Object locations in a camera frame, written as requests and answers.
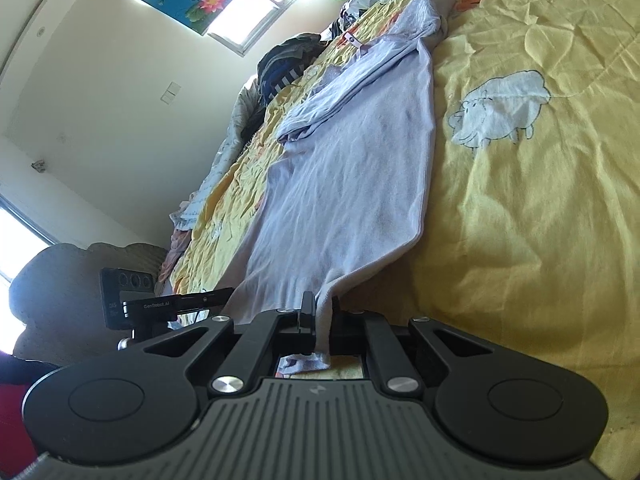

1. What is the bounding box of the yellow carrot print quilt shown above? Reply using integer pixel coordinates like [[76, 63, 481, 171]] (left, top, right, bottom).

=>
[[170, 0, 640, 480]]

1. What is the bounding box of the side window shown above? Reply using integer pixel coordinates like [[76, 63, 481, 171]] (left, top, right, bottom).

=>
[[0, 195, 51, 286]]

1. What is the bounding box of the red cloth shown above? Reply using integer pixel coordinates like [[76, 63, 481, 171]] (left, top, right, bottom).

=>
[[0, 355, 51, 461]]

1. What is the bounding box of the person's left forearm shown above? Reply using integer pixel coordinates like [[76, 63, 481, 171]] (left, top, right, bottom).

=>
[[10, 242, 171, 366]]

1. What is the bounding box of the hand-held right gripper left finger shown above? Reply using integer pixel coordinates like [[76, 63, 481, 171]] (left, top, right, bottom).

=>
[[130, 292, 318, 396]]

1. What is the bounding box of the pinkish cloth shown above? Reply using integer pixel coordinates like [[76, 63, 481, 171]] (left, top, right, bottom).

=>
[[157, 230, 193, 293]]

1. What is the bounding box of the lavender long-sleeve shirt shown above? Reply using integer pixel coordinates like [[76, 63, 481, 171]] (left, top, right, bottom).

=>
[[225, 0, 458, 376]]

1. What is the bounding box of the white plastic bag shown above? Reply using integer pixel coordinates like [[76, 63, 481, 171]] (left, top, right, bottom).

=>
[[340, 0, 371, 31]]

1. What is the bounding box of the white floral quilt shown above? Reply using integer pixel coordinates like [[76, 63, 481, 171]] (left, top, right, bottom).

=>
[[167, 80, 266, 241]]

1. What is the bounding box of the pile of dark clothes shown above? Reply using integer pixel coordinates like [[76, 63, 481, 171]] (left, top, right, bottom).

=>
[[257, 32, 333, 106]]

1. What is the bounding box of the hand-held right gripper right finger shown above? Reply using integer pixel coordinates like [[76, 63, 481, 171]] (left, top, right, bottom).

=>
[[332, 297, 508, 395]]

